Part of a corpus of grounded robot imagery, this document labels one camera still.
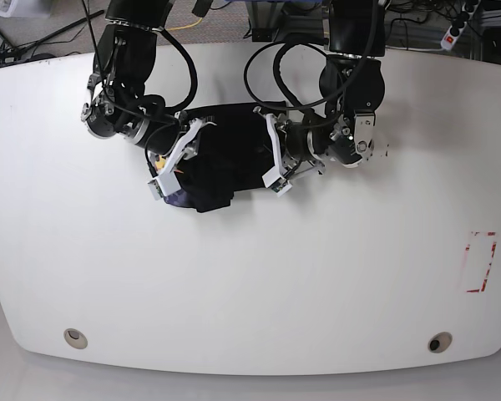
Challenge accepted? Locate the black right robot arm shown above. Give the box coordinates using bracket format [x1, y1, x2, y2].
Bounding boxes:
[81, 1, 223, 186]

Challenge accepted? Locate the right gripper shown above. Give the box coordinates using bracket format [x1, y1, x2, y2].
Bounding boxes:
[144, 118, 217, 184]

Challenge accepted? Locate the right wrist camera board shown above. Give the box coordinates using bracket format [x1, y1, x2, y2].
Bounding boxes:
[148, 173, 181, 200]

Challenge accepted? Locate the yellow cable on floor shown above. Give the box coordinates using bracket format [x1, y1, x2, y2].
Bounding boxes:
[166, 15, 204, 33]

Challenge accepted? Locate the right table cable grommet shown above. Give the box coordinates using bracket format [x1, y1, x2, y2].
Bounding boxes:
[428, 332, 453, 353]

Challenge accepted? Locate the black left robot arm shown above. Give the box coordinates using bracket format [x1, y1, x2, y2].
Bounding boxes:
[247, 1, 385, 194]

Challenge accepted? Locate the table cable grommet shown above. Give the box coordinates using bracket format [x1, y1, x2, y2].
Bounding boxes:
[63, 328, 89, 350]
[428, 332, 453, 353]

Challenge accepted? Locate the black tripod stand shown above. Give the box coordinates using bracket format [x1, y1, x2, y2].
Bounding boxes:
[0, 8, 105, 68]

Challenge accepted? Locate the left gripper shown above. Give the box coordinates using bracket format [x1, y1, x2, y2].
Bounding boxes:
[253, 106, 326, 182]

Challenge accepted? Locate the aluminium frame post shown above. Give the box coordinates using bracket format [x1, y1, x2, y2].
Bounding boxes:
[245, 1, 285, 43]

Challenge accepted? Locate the black printed T-shirt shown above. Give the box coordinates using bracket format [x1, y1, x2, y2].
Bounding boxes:
[139, 103, 273, 213]

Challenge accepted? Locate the red tape rectangle marking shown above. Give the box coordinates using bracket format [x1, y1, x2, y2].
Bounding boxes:
[461, 231, 497, 293]

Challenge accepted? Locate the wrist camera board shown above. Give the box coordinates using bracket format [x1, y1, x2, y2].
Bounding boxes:
[262, 169, 292, 197]
[148, 173, 181, 200]

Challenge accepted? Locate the left table cable grommet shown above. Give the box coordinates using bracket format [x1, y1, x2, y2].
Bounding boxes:
[63, 328, 89, 350]

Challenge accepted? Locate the white power strip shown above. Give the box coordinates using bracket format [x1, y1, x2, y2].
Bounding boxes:
[440, 0, 481, 51]

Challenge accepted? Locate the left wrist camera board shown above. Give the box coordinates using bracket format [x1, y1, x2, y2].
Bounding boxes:
[262, 169, 292, 197]

